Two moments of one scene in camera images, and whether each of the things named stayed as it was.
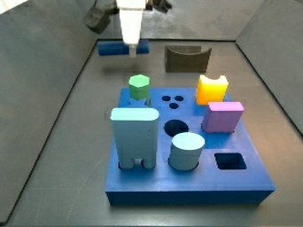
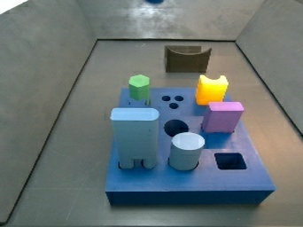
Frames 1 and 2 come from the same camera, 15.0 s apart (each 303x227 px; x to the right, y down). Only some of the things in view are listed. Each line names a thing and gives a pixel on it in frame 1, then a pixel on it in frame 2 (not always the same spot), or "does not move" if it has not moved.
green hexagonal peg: [139, 83] does not move
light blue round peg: [184, 152] does not move
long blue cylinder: [116, 47] to [155, 1]
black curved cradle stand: [186, 58] does not move
